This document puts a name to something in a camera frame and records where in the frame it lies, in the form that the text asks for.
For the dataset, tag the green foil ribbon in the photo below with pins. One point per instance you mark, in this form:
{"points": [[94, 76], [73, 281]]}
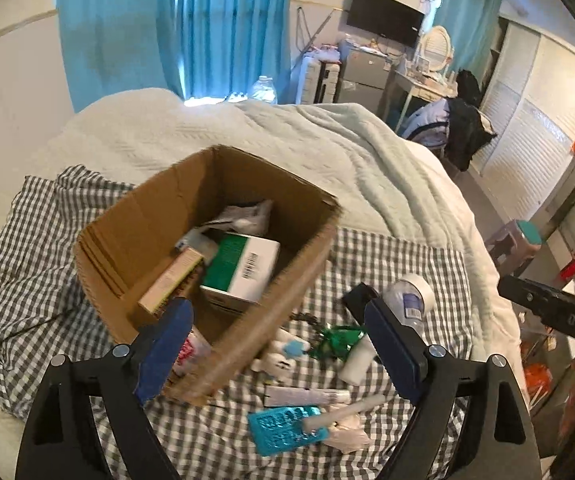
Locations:
{"points": [[340, 341]]}

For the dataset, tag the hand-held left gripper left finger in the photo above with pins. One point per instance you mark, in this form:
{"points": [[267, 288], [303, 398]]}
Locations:
{"points": [[165, 355]]}

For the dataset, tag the brown cardboard box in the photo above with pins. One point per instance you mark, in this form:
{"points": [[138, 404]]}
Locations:
{"points": [[132, 220]]}

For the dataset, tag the red and white packet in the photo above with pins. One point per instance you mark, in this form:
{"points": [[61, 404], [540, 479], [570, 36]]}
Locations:
{"points": [[190, 352]]}

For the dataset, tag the blue and white garment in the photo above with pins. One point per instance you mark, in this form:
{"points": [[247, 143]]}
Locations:
{"points": [[430, 122]]}

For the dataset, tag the clear wrapped tissue packet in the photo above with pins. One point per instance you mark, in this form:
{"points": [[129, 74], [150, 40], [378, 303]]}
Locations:
{"points": [[350, 438]]}

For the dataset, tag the white plastic stick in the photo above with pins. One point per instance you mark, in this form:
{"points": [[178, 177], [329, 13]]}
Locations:
{"points": [[342, 411]]}

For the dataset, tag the green and white box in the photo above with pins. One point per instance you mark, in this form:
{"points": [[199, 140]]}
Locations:
{"points": [[237, 265]]}

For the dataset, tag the white framed mirror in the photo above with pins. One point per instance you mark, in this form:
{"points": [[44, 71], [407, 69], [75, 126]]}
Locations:
{"points": [[437, 47]]}

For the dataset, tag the clear water bottle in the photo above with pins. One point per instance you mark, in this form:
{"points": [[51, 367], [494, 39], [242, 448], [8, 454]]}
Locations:
{"points": [[264, 91]]}

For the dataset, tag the black wall television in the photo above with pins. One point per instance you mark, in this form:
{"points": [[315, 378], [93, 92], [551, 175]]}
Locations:
{"points": [[385, 15]]}

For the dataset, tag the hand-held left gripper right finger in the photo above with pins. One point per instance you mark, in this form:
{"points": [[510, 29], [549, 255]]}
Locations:
{"points": [[392, 355]]}

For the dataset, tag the grey mini fridge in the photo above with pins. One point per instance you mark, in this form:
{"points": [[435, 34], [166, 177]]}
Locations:
{"points": [[365, 75]]}

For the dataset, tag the tan pink box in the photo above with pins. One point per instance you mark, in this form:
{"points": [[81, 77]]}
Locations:
{"points": [[172, 280]]}

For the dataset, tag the grey checkered cloth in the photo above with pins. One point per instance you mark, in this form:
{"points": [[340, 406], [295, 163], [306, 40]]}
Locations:
{"points": [[32, 260]]}

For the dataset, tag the teal topped stool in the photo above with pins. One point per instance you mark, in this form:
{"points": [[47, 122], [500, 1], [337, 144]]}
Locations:
{"points": [[522, 240]]}

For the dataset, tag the white plastic packet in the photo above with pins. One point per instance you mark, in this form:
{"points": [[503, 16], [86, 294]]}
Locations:
{"points": [[247, 217]]}

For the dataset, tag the white cylinder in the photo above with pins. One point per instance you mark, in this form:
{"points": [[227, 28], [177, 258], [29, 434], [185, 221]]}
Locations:
{"points": [[357, 366]]}

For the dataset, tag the white capped clear bottle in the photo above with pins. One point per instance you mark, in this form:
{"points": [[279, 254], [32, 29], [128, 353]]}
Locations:
{"points": [[412, 292]]}

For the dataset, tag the orange plastic bag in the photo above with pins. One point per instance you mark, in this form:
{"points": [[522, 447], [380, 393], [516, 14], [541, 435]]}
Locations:
{"points": [[536, 382]]}

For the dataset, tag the black jacket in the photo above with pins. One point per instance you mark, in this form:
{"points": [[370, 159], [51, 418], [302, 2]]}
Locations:
{"points": [[467, 125]]}

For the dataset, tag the white dressing table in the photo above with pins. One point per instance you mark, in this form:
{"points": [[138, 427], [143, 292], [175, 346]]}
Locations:
{"points": [[422, 91]]}

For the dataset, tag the white textured blanket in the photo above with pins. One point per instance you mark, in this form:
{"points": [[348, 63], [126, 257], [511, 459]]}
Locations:
{"points": [[317, 150]]}

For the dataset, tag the white flat tube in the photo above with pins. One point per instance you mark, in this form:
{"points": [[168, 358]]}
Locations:
{"points": [[307, 396]]}

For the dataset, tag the blue curtain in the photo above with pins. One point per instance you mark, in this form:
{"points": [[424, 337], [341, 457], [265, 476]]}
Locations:
{"points": [[167, 25], [472, 10]]}

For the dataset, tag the white louvred wardrobe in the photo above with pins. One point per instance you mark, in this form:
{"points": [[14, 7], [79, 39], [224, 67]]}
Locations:
{"points": [[532, 110]]}

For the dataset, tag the white toy figure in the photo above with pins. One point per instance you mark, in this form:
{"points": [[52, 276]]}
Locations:
{"points": [[280, 357]]}

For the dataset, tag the white radiator heater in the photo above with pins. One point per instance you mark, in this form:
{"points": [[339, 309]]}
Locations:
{"points": [[320, 82]]}

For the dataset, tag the teal patterned packet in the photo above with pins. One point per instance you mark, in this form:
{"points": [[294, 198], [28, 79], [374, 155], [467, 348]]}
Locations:
{"points": [[280, 427]]}

